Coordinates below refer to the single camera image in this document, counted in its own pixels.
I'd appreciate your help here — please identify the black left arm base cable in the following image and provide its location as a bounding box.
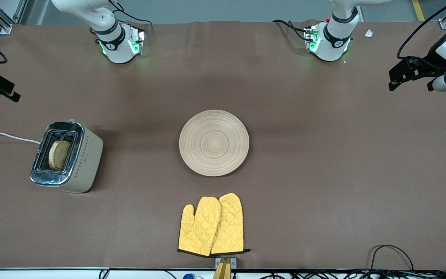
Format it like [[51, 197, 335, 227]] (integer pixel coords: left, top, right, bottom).
[[272, 19, 309, 41]]

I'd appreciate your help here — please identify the white toaster power cord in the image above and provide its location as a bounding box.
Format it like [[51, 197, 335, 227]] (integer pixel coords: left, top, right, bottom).
[[0, 131, 41, 145]]

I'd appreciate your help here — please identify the round wooden plate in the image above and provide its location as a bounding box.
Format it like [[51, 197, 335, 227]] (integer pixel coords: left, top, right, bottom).
[[179, 110, 250, 177]]

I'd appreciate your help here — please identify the black arm base cable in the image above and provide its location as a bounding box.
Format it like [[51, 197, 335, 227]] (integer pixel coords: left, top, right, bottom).
[[272, 19, 309, 41], [109, 0, 153, 27]]

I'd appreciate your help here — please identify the cream and chrome toaster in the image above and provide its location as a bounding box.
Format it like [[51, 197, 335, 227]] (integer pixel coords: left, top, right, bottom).
[[30, 119, 104, 193]]

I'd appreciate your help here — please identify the brown toast slice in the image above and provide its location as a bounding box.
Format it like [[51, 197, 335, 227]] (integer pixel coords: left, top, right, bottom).
[[48, 140, 72, 171]]

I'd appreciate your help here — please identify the yellow quilted oven mitt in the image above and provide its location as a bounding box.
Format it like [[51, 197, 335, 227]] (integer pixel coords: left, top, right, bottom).
[[211, 193, 251, 255], [178, 196, 222, 257]]

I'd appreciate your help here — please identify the brown table cover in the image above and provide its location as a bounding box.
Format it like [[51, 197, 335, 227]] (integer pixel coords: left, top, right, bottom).
[[0, 20, 446, 270]]

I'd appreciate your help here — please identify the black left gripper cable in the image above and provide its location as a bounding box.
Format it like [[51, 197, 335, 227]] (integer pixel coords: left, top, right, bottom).
[[396, 0, 446, 59]]

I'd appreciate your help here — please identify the black right arm base cable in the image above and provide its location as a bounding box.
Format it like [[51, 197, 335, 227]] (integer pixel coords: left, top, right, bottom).
[[109, 0, 153, 27]]

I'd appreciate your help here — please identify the wooden and metal bracket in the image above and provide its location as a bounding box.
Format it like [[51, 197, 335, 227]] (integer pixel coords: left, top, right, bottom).
[[212, 257, 237, 279]]

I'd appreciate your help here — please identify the black looped cable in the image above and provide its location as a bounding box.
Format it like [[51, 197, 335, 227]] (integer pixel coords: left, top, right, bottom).
[[368, 245, 414, 272]]

